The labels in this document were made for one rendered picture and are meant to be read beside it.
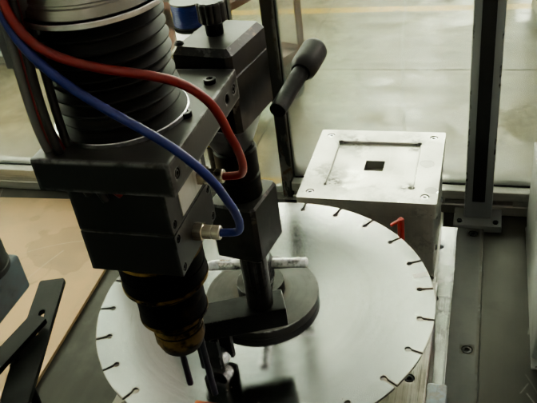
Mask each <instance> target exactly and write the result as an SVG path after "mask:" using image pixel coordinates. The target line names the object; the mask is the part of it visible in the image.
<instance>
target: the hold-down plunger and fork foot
mask: <svg viewBox="0 0 537 403"><path fill-rule="evenodd" d="M239 260H240V259H239ZM240 264H241V272H242V277H243V282H244V287H245V295H246V296H243V297H235V298H231V299H226V300H222V301H215V302H210V303H209V307H208V310H207V312H206V314H205V316H204V317H203V320H204V324H205V336H204V339H205V345H206V349H207V352H208V355H209V360H210V364H211V367H212V371H213V372H216V373H221V374H224V372H225V364H224V361H223V357H222V353H221V347H223V348H225V349H227V350H228V351H229V353H230V356H231V357H235V355H236V352H235V348H234V344H233V337H232V336H236V335H240V334H244V333H252V332H256V331H261V330H265V329H273V328H277V327H281V326H286V325H288V316H287V310H286V306H285V303H284V297H283V293H282V290H281V289H277V290H273V291H272V287H271V282H270V276H269V267H268V262H267V256H266V258H265V259H264V260H263V261H262V262H260V263H256V262H251V261H244V260H240ZM197 352H198V355H199V358H200V362H201V368H202V369H205V366H204V363H203V360H202V356H201V351H200V347H199V348H198V349H197Z"/></svg>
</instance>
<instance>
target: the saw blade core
mask: <svg viewBox="0 0 537 403"><path fill-rule="evenodd" d="M278 205H279V211H280V222H281V228H282V234H281V235H280V236H279V238H278V239H277V241H276V243H275V244H274V246H273V247H272V248H271V250H270V251H269V252H270V253H271V254H272V256H277V257H306V258H307V259H308V266H307V267H308V268H309V269H310V270H311V271H312V272H313V274H314V275H315V277H316V279H317V281H318V286H319V293H320V300H319V304H318V306H317V308H316V311H315V313H314V314H313V315H312V317H311V318H310V319H309V320H308V321H307V322H306V323H305V324H303V325H302V326H301V327H300V328H298V329H296V330H294V331H292V332H291V333H288V334H286V335H284V336H281V337H276V338H273V339H268V340H258V341H254V340H245V339H240V338H236V337H233V344H234V348H235V352H236V355H235V357H231V358H230V361H229V363H228V365H227V366H226V368H225V372H224V374H221V373H216V372H213V376H214V379H215V382H216V385H217V391H218V394H217V395H216V396H213V395H212V392H211V389H210V386H209V381H208V378H207V375H206V372H205V369H202V368H201V362H200V358H199V355H198V352H197V350H196V351H195V352H193V353H191V354H189V355H186V356H187V359H188V363H189V368H190V371H191V374H192V378H193V385H187V381H186V378H185V373H184V370H183V366H182V363H181V358H180V357H175V356H171V355H169V354H167V353H166V352H165V351H164V350H163V349H162V348H161V347H160V346H159V344H158V343H157V340H156V338H155V335H154V332H153V331H151V330H149V329H147V328H146V327H144V325H143V324H142V322H141V319H140V312H139V308H138V306H137V303H136V302H134V301H132V300H130V299H129V298H128V297H127V296H126V295H125V293H124V291H123V288H122V285H121V277H120V275H119V276H118V277H117V279H116V281H115V282H114V283H113V284H112V286H111V288H110V289H109V292H108V293H107V294H106V296H105V300H104V301H103V303H102V306H101V309H103V310H100V313H99V315H98V319H97V328H96V348H97V356H98V359H99V362H100V365H101V368H102V371H104V372H103V373H104V374H105V377H106V379H107V381H108V382H109V384H110V385H111V387H112V388H113V390H114V391H115V392H116V394H117V395H118V396H119V397H120V398H121V399H122V400H124V399H125V398H126V399H125V400H124V401H126V402H127V403H195V401H208V402H214V403H345V402H350V403H378V402H379V401H381V400H382V399H384V398H385V397H386V396H387V395H388V394H389V393H391V392H392V391H393V390H394V389H395V387H394V386H396V387H397V386H398V385H399V384H401V382H402V381H403V380H404V379H405V378H406V377H407V376H408V375H409V373H410V372H411V371H412V370H413V369H414V368H415V366H416V365H417V363H418V362H419V360H420V358H421V355H420V354H424V351H425V349H426V348H427V345H428V342H429V340H430V337H431V335H432V330H433V326H434V321H435V315H436V300H435V293H434V289H433V285H432V281H431V278H430V276H427V277H417V278H414V277H413V274H416V273H426V272H427V270H426V268H425V266H424V264H423V262H422V261H421V260H420V258H419V257H418V255H417V254H416V253H415V251H414V250H413V249H412V248H411V247H410V246H409V245H408V244H407V243H406V242H405V241H404V240H403V239H400V237H399V236H397V235H396V234H395V233H393V232H392V231H391V230H389V229H388V228H386V227H384V226H382V225H381V224H379V223H377V222H375V221H373V222H372V220H371V219H369V218H366V217H364V216H361V215H359V214H357V213H353V212H350V211H347V210H344V209H342V210H341V211H340V209H338V208H334V207H330V206H326V205H316V204H308V203H307V205H306V206H305V208H304V203H292V202H283V203H278ZM303 208H304V211H301V210H303ZM339 211H340V212H339ZM338 212H339V213H338ZM337 213H338V216H337V217H333V216H335V215H336V214H337ZM371 222H372V223H371ZM369 223H370V224H369ZM368 224H369V225H368ZM366 225H368V227H366V228H364V227H363V226H366ZM398 239H399V240H398ZM389 242H393V243H392V244H388V243H389ZM413 263H414V264H413ZM407 264H411V265H407ZM117 281H119V282H117ZM418 289H422V291H417V290H418ZM426 289H429V290H426ZM112 308H116V309H115V310H111V309H112ZM418 318H422V319H423V320H422V321H418V320H417V319H418ZM425 320H427V321H425ZM108 336H112V337H111V338H107V337H108ZM103 338H105V339H103ZM100 339H101V340H100ZM405 349H410V350H411V351H413V352H416V353H413V352H411V351H409V352H407V351H405ZM418 353H420V354H418ZM116 364H119V366H118V367H114V366H115V365H116ZM112 367H113V368H112ZM382 377H385V378H387V380H388V381H389V382H390V383H392V384H393V385H394V386H392V385H390V384H389V383H387V382H386V381H381V380H380V379H381V378H382ZM136 389H138V392H137V393H133V391H134V390H136ZM132 393H133V394H132ZM130 394H132V395H130ZM129 395H130V396H129Z"/></svg>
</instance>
